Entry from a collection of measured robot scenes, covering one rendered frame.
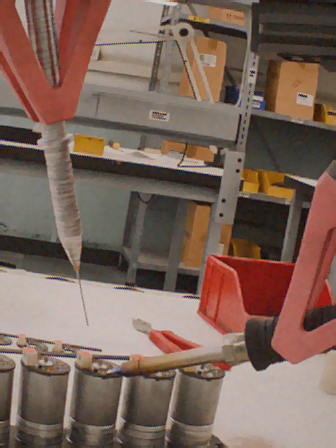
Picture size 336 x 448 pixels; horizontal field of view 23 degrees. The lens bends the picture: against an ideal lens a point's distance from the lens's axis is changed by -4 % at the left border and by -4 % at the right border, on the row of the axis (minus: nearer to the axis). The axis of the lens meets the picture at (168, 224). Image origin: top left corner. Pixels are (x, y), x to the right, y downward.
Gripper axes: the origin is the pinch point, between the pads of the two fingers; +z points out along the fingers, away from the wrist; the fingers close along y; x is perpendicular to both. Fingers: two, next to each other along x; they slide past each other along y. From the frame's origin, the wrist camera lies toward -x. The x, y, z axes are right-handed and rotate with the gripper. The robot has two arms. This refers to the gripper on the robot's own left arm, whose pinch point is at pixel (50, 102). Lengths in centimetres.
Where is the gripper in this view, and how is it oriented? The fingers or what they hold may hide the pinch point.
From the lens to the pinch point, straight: 36.6
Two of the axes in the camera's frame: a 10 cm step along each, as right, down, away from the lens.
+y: -4.8, -2.0, 8.5
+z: 1.3, 9.5, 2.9
